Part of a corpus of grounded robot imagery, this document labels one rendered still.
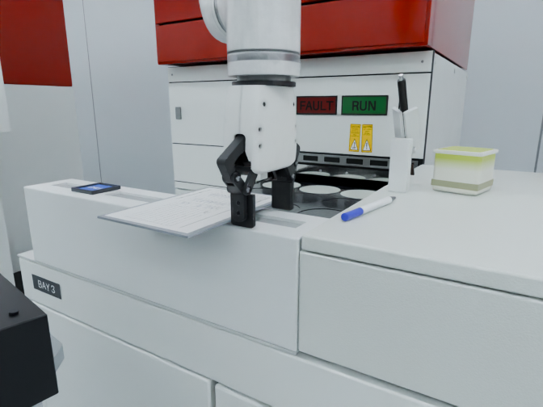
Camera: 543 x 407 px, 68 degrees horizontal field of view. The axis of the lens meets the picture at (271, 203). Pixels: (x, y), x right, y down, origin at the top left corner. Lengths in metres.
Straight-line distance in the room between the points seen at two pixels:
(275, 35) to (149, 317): 0.43
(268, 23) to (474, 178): 0.39
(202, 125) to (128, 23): 2.64
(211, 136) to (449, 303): 1.01
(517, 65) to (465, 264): 2.13
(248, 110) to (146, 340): 0.40
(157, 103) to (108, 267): 3.00
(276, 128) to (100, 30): 3.75
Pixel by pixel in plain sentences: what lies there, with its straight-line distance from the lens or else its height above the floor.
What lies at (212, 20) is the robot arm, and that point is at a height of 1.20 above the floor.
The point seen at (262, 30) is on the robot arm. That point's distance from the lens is 0.45.
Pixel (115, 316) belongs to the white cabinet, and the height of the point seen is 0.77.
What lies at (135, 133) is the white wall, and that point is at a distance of 3.85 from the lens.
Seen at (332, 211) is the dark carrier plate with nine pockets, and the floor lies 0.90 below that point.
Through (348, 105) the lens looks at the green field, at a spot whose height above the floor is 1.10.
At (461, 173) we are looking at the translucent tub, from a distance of 0.68.
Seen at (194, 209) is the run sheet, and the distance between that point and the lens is 0.53.
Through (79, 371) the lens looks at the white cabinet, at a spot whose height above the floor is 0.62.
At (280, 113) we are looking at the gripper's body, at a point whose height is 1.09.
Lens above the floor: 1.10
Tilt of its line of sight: 14 degrees down
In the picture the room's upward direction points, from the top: straight up
